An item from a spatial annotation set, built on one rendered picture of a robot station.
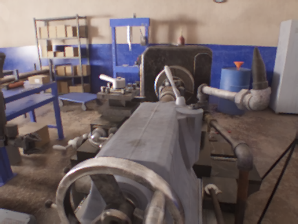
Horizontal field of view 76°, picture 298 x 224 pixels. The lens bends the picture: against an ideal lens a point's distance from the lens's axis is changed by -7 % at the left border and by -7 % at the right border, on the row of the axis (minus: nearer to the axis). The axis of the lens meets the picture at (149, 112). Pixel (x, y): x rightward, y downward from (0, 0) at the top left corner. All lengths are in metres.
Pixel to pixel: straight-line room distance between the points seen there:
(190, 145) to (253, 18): 4.46
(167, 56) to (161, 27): 3.37
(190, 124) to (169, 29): 4.26
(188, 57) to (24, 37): 5.53
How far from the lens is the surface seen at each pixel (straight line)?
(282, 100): 4.78
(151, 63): 1.52
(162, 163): 0.37
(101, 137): 0.82
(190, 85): 1.30
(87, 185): 0.50
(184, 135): 0.62
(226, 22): 4.85
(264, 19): 5.03
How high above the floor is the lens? 1.36
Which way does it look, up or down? 19 degrees down
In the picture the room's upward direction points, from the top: straight up
